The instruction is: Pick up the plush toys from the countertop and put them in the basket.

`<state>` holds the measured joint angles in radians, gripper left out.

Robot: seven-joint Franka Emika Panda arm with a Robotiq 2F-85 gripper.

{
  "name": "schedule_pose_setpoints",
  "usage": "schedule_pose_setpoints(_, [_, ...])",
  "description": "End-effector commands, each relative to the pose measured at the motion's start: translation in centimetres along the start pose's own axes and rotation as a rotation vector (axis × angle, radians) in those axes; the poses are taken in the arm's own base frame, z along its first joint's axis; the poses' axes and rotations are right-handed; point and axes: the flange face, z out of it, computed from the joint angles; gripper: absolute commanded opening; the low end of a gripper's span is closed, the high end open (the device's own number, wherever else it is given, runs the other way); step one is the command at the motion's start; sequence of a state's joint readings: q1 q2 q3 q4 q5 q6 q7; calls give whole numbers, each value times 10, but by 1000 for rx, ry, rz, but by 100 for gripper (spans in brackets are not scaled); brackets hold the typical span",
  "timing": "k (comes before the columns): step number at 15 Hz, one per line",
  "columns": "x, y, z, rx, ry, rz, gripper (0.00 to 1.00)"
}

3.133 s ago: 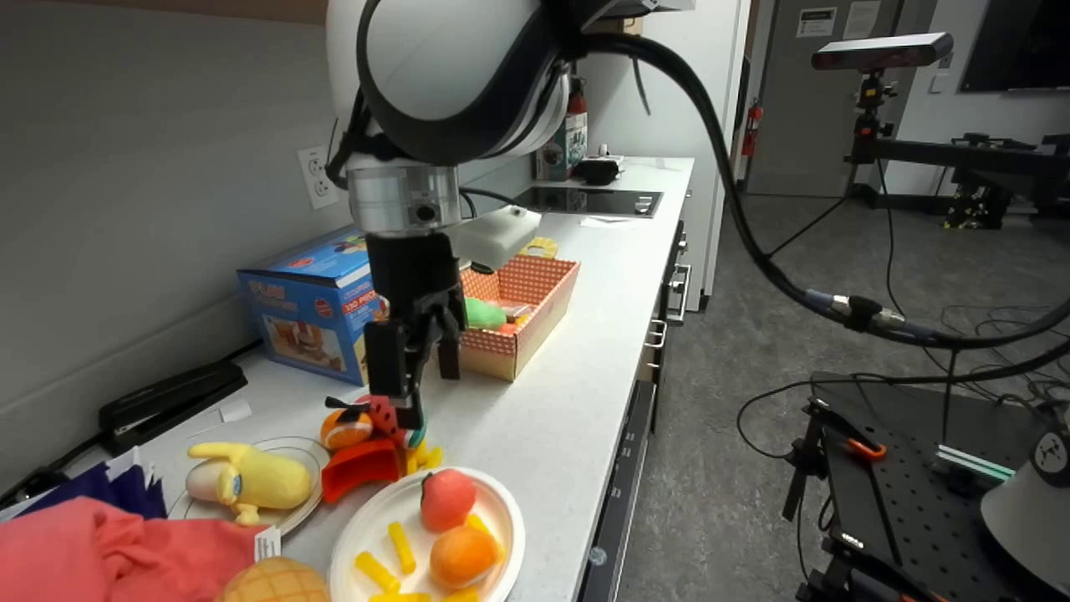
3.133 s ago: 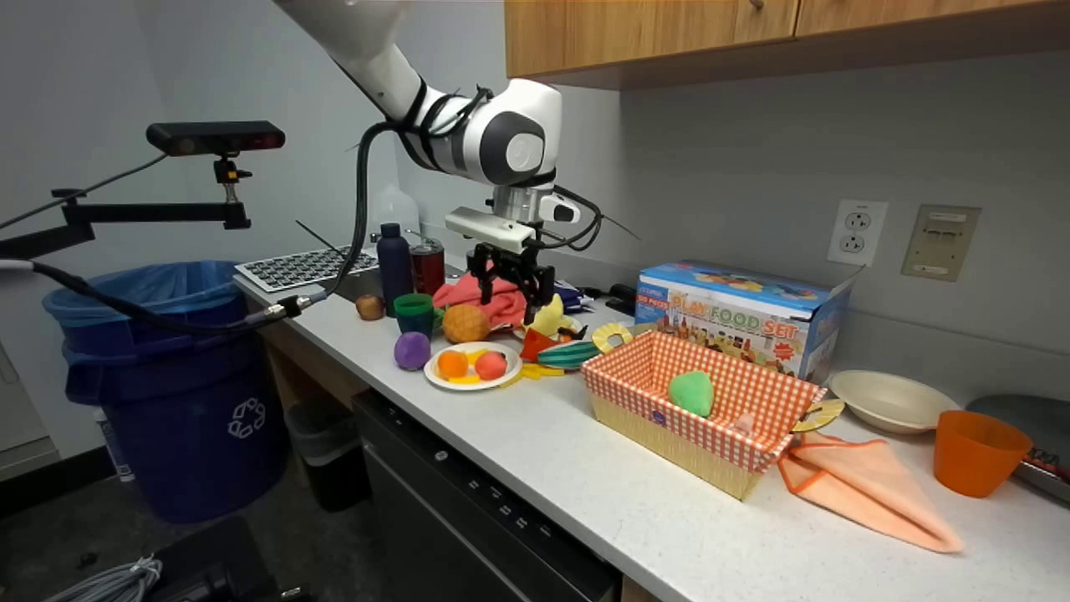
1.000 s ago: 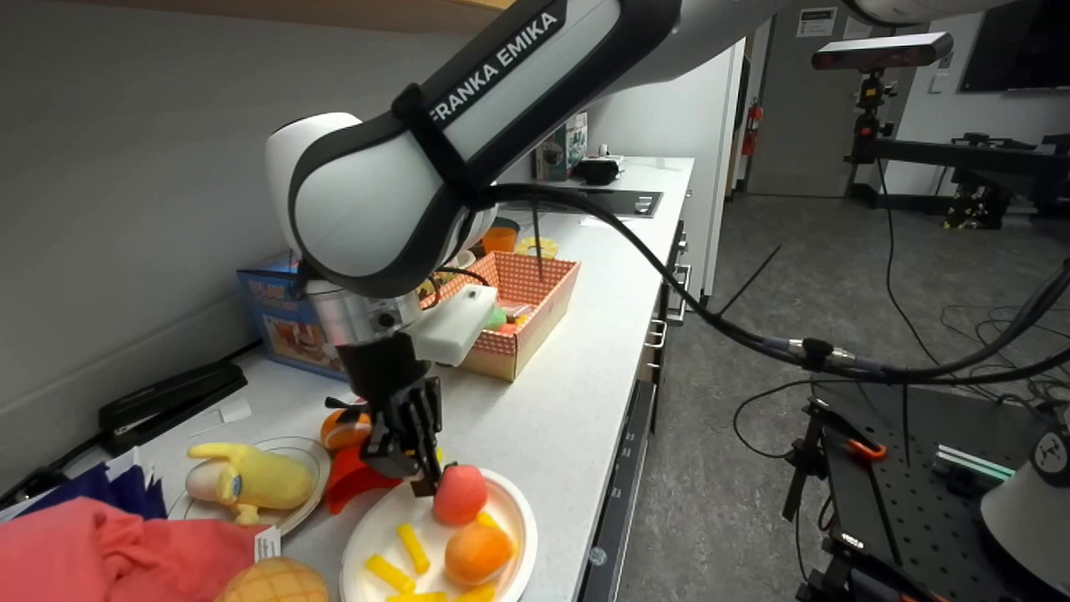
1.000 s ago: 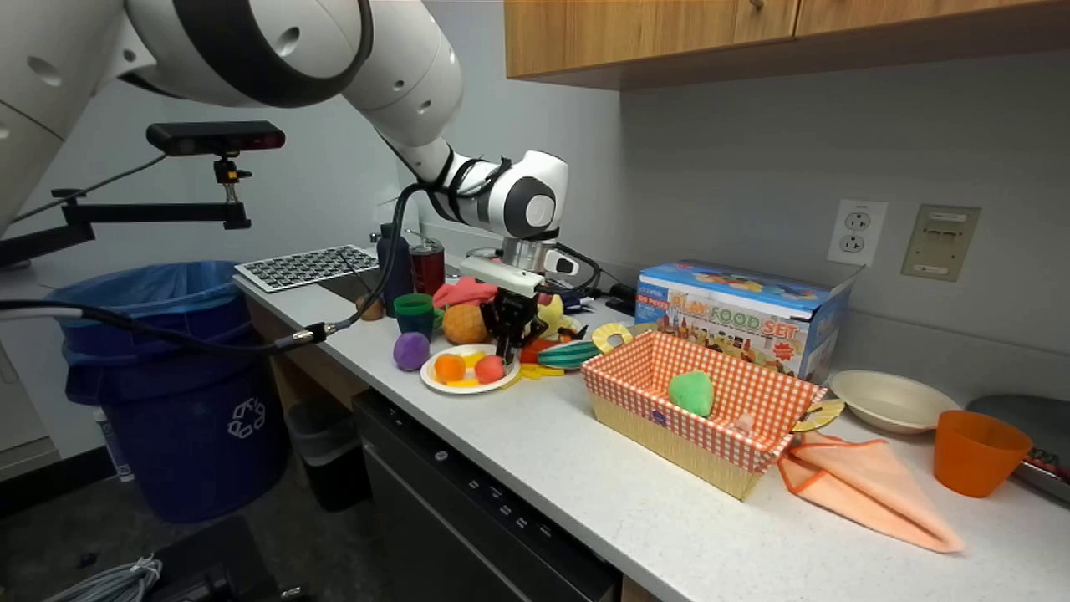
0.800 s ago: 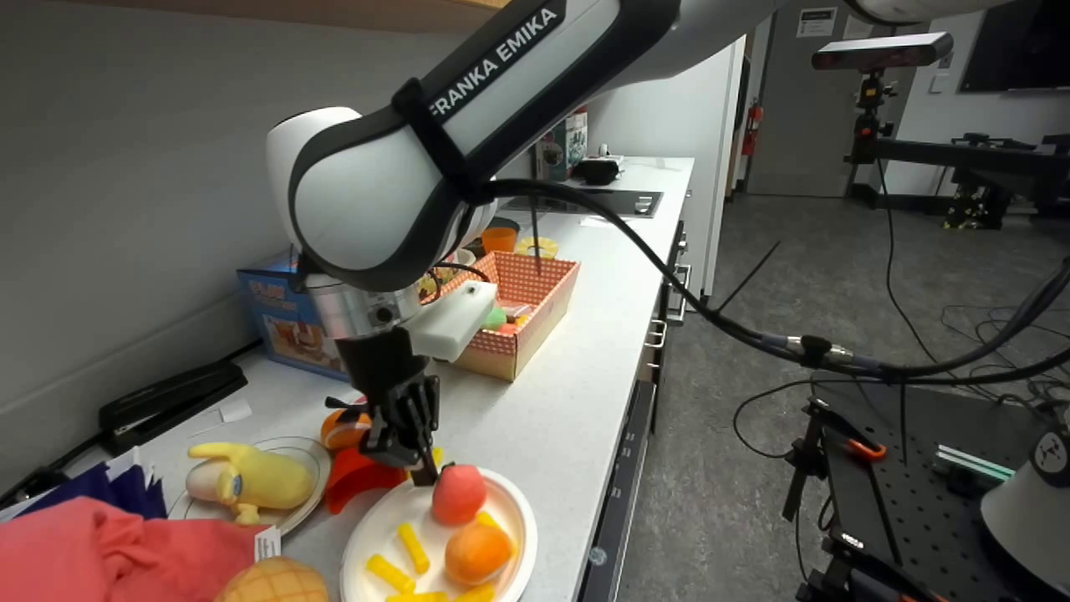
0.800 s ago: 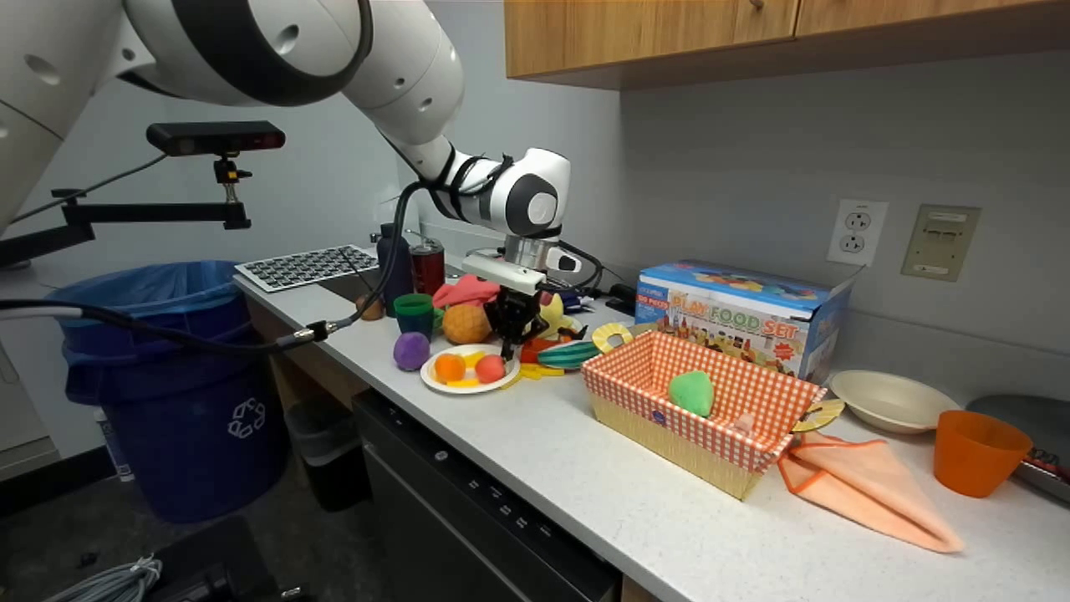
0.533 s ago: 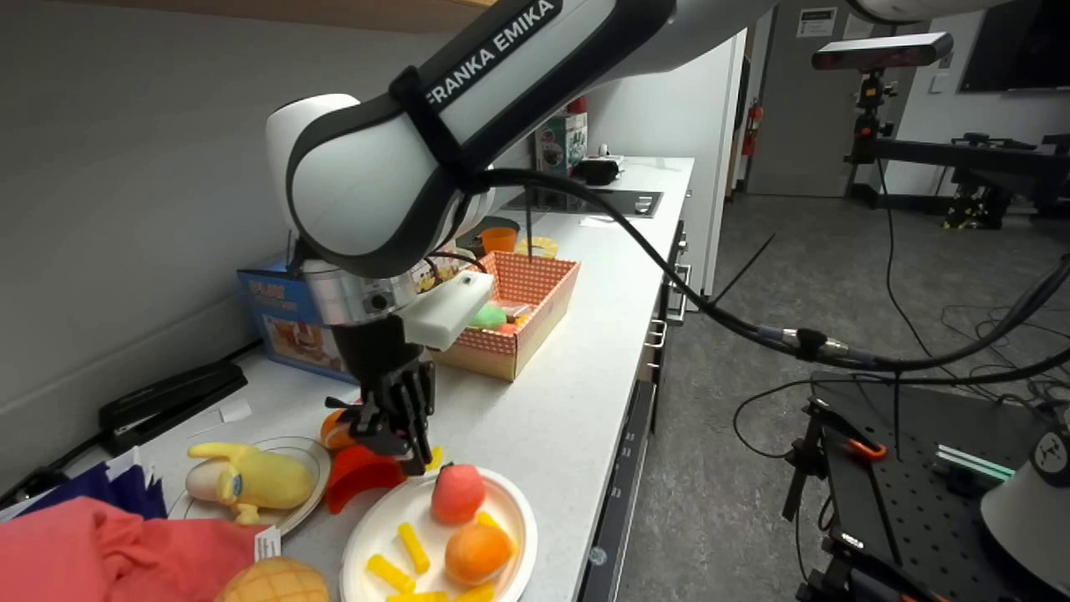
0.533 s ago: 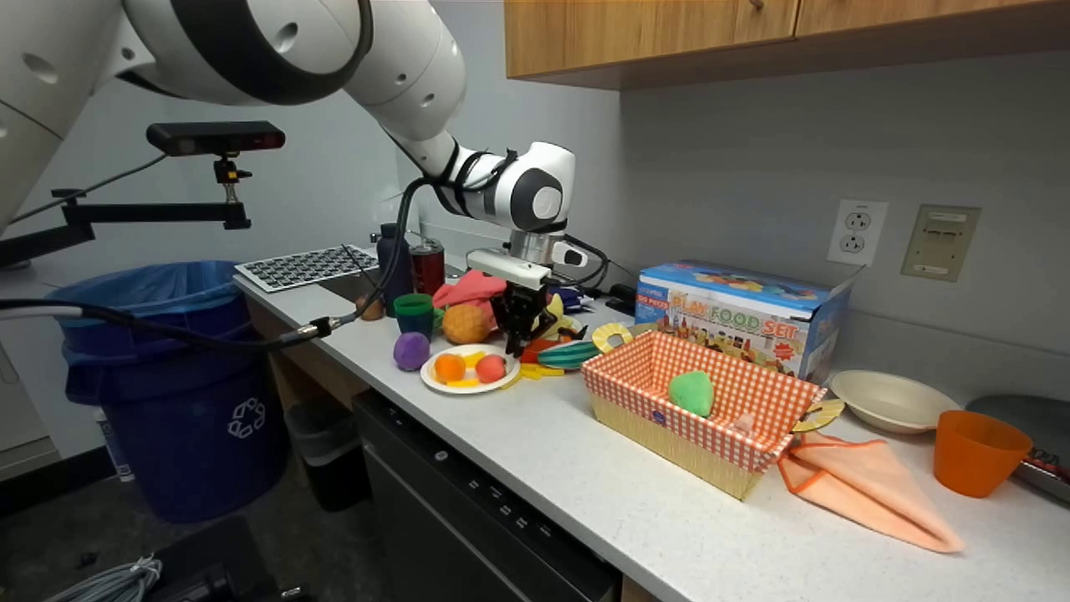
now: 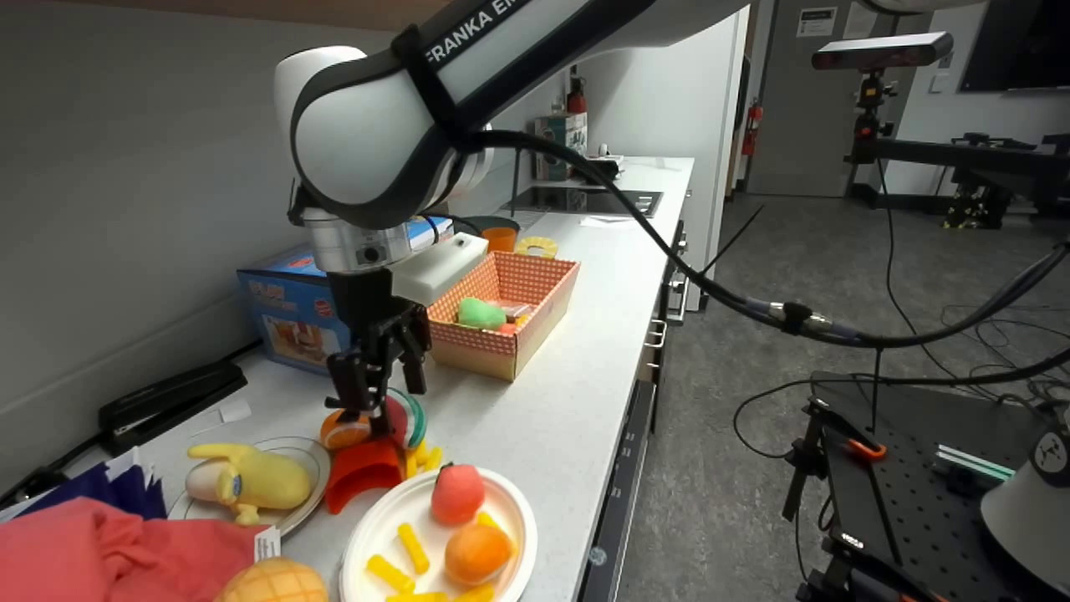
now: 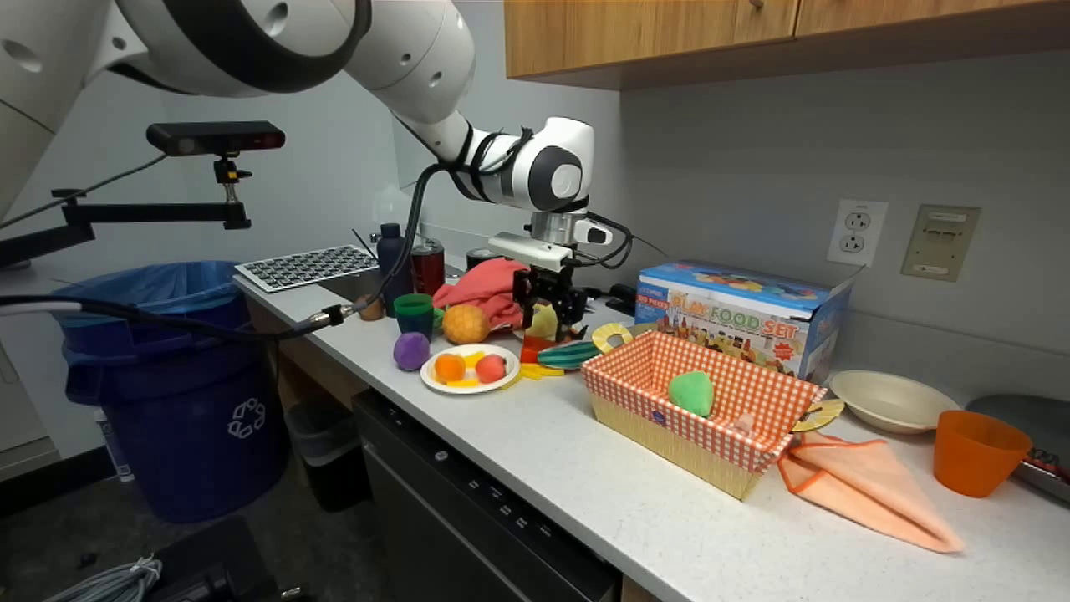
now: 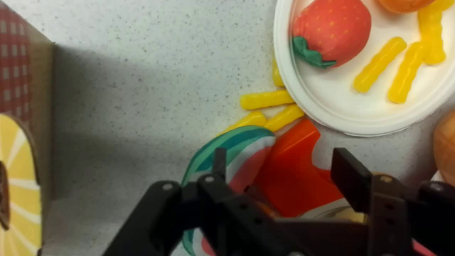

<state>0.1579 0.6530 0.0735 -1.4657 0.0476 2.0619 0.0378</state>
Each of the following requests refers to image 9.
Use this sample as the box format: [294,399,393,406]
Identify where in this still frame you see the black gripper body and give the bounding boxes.
[328,264,434,360]

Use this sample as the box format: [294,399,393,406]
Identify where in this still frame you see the green plush toy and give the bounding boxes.
[451,294,510,336]

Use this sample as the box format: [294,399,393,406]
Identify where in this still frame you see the orange checkered basket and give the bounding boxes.
[424,233,581,383]

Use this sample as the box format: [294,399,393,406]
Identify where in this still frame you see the red peach plush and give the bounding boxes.
[428,462,491,530]

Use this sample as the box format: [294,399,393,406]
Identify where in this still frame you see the orange fruit plush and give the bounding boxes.
[442,517,519,591]

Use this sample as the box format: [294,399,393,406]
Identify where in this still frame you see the orange round bumpy plush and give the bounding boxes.
[217,557,334,602]

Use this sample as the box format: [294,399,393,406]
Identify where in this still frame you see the orange black toy bird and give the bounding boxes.
[316,406,378,453]

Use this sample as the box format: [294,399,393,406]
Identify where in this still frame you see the grey small plate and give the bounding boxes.
[165,435,334,543]

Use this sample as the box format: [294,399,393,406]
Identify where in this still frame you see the red toy fries holder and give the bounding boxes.
[322,435,410,515]

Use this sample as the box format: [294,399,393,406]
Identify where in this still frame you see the blue toy food box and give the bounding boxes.
[233,241,370,377]

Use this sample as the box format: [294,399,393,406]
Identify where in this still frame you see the yellow toy fries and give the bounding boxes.
[364,507,510,602]
[400,443,448,480]

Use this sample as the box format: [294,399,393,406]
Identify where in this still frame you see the orange plastic cup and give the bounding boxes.
[477,223,520,255]

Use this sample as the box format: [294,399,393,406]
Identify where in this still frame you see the white paper plate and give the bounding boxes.
[334,466,541,602]

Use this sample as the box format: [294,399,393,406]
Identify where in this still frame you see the black stapler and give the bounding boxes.
[97,360,252,459]

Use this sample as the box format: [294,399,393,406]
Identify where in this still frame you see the black induction cooktop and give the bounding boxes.
[510,184,666,221]

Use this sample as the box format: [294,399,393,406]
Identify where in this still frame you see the black dishwasher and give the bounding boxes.
[578,313,671,602]

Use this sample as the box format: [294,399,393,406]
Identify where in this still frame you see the dark blue cloth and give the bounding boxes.
[14,462,171,526]

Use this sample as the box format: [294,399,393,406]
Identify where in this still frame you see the pink red cloth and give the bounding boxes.
[0,495,276,602]

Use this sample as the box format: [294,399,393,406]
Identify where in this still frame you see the white refrigerator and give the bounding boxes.
[588,10,751,313]

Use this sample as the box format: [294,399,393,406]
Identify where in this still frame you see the red fire extinguisher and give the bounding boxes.
[743,101,770,162]

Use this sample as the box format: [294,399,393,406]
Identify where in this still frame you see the black orange clamp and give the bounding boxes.
[779,399,895,530]

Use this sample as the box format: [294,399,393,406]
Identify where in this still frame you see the grey door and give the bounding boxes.
[746,0,895,201]

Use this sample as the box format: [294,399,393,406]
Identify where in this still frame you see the black perforated table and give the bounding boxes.
[804,371,1070,602]

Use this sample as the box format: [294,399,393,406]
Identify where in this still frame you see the teal bar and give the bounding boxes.
[934,443,1024,486]

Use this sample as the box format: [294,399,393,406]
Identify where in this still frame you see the white round base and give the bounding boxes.
[981,427,1070,599]

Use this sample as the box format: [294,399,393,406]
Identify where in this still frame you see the black monitor screen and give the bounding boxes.
[958,0,1070,96]

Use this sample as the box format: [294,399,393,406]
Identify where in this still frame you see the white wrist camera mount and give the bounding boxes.
[381,214,496,308]

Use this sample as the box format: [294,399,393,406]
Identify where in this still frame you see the black floor cable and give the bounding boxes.
[730,331,1070,462]

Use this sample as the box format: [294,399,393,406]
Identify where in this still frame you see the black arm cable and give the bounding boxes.
[461,128,1070,349]

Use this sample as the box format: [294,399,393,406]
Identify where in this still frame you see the black stereo camera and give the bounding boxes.
[808,31,956,72]

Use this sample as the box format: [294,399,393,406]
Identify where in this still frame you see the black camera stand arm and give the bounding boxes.
[847,64,1070,230]

